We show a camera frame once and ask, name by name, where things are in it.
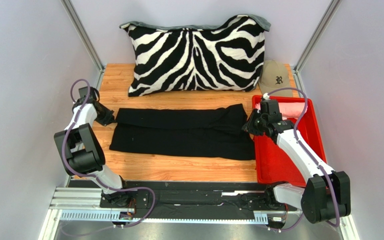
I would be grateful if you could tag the left aluminium frame post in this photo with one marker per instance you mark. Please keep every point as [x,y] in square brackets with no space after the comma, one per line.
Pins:
[77,23]

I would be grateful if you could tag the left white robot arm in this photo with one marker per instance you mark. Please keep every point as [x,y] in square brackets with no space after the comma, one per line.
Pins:
[81,149]

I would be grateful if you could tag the right aluminium frame post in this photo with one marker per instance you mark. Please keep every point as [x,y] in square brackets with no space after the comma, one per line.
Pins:
[317,33]

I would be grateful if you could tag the rolled pink t-shirt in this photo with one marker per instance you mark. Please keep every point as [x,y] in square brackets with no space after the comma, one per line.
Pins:
[289,110]

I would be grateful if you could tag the beige baseball cap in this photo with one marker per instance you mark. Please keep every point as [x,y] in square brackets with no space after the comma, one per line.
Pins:
[274,76]

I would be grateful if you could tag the aluminium frame post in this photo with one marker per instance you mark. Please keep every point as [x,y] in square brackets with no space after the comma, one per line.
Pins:
[317,33]
[77,23]

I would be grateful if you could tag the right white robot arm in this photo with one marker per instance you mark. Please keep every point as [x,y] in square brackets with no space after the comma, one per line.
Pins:
[326,196]

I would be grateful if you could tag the black t-shirt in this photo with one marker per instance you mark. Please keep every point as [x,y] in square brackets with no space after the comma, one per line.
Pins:
[204,133]

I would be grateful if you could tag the red plastic tray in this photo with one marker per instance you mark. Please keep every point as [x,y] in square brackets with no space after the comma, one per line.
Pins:
[293,156]

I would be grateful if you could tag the zebra striped pillow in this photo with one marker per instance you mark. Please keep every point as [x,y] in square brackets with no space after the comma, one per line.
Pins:
[227,57]

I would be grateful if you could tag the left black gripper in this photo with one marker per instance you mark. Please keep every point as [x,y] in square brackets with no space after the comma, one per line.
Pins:
[108,118]

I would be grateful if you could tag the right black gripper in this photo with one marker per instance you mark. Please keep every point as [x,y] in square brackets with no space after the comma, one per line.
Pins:
[253,123]

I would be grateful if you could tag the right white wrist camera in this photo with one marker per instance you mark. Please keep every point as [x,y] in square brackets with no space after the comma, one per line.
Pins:
[266,97]

